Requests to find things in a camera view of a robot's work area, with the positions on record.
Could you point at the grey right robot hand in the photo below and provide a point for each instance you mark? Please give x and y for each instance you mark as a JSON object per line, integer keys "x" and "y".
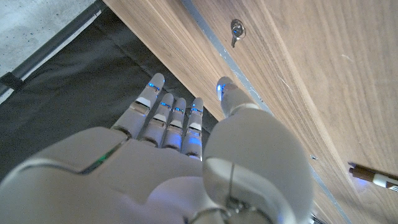
{"x": 140, "y": 174}

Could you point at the silver key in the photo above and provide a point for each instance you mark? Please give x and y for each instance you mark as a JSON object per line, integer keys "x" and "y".
{"x": 237, "y": 31}

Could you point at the brown and white marker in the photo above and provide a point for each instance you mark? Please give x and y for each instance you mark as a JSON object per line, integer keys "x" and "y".
{"x": 373, "y": 177}

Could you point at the black backdrop cloth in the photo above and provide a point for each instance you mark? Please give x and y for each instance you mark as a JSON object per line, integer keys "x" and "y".
{"x": 77, "y": 87}

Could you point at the black backdrop stand pole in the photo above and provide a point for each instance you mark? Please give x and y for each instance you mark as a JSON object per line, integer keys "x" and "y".
{"x": 53, "y": 42}

